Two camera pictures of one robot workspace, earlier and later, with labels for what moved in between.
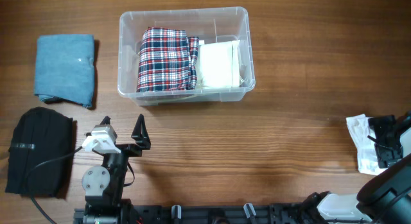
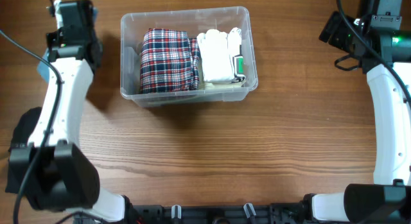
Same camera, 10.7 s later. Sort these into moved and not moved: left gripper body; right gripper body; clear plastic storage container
Moved: left gripper body; right gripper body
Not moved: clear plastic storage container
